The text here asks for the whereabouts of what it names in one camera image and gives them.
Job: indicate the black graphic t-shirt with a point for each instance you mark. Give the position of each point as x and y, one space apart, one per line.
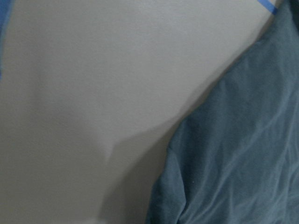
235 159

